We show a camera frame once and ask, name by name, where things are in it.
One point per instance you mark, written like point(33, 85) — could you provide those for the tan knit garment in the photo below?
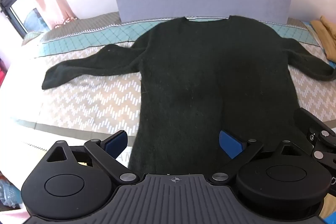
point(325, 30)

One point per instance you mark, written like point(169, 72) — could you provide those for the window with dark frame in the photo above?
point(24, 16)

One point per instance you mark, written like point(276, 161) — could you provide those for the patterned bed sheet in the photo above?
point(87, 106)

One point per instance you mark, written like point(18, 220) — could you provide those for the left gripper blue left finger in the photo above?
point(115, 144)

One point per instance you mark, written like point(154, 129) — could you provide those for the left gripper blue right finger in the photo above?
point(230, 144)

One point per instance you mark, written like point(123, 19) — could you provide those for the dark green knit sweater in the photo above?
point(201, 78)

